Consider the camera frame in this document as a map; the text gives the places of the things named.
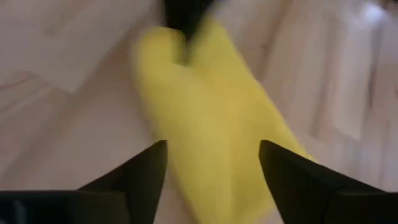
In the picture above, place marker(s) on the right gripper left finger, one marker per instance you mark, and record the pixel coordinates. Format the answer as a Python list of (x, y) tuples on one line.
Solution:
[(140, 186)]

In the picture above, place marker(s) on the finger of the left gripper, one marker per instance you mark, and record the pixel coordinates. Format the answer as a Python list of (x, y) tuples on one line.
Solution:
[(199, 15), (177, 15)]

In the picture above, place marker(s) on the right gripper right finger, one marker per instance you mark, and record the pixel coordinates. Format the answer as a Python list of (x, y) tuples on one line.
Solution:
[(298, 186)]

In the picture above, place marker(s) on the yellow microfiber towel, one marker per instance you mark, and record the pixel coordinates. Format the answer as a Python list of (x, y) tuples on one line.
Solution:
[(211, 124)]

